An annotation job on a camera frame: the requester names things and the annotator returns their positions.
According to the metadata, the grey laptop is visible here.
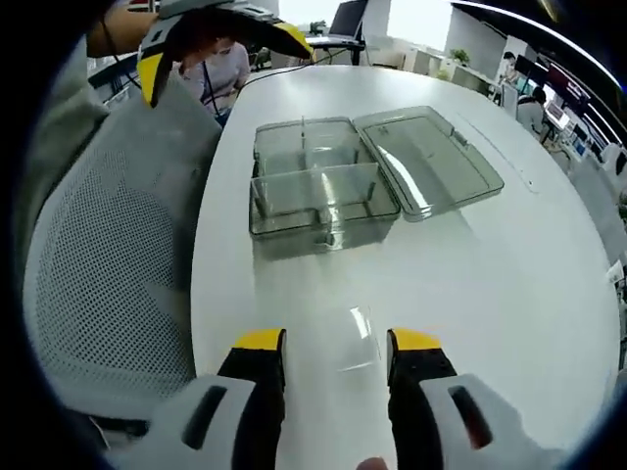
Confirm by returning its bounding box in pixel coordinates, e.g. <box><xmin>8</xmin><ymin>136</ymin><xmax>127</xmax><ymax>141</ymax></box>
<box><xmin>327</xmin><ymin>0</ymin><xmax>366</xmax><ymax>44</ymax></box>

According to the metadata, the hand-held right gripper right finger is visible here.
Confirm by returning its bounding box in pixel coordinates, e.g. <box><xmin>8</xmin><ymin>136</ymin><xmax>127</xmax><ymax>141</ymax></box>
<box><xmin>386</xmin><ymin>328</ymin><xmax>564</xmax><ymax>470</ymax></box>

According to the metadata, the grey mesh office chair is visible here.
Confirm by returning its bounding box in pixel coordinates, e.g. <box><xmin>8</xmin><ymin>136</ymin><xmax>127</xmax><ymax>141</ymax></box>
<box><xmin>24</xmin><ymin>72</ymin><xmax>226</xmax><ymax>427</ymax></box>

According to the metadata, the clear grey guide fixture box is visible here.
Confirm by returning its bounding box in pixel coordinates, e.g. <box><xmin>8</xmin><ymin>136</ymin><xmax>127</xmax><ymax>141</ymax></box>
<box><xmin>248</xmin><ymin>105</ymin><xmax>506</xmax><ymax>251</ymax></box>

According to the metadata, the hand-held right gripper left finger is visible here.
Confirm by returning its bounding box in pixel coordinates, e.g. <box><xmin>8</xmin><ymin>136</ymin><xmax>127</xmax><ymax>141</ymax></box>
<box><xmin>105</xmin><ymin>328</ymin><xmax>288</xmax><ymax>470</ymax></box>

